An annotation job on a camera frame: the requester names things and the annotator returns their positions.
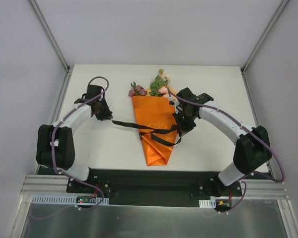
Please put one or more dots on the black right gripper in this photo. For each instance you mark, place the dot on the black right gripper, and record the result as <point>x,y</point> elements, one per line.
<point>185,123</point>

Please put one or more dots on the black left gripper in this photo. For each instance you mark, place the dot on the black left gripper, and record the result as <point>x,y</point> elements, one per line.
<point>102,112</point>

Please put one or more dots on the black ribbon with gold text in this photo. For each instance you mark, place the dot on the black ribbon with gold text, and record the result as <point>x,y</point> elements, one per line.
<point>152,132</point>

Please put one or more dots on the orange wrapping paper sheet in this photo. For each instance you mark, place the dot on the orange wrapping paper sheet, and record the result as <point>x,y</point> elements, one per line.
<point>156,113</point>

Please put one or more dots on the mauve fake rose stem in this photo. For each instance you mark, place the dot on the mauve fake rose stem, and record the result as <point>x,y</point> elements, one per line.
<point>137,90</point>

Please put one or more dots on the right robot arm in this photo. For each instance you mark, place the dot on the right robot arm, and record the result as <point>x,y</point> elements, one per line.
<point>251,143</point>

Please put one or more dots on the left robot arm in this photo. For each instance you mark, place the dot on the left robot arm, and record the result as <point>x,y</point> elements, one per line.
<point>55,145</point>

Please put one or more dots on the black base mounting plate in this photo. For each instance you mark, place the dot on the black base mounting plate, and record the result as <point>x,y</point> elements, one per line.
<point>159,188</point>

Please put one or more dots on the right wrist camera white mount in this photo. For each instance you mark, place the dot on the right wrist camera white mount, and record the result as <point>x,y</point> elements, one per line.
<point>175,103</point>

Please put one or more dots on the right white slotted cable duct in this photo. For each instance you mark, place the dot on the right white slotted cable duct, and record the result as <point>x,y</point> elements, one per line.
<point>213,203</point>

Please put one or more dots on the white slotted cable duct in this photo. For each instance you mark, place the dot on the white slotted cable duct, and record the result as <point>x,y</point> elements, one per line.
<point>213,203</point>
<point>69,200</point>

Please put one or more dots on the left white slotted cable duct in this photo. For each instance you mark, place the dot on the left white slotted cable duct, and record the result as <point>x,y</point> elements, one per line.
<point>69,200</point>

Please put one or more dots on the left aluminium frame post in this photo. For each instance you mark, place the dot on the left aluminium frame post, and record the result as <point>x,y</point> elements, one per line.
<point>49,34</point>

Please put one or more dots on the aluminium frame post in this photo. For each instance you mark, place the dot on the aluminium frame post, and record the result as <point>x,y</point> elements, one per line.
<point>49,34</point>
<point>264,35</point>

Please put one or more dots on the right aluminium frame post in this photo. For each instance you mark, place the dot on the right aluminium frame post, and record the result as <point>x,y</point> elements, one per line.
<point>264,35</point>

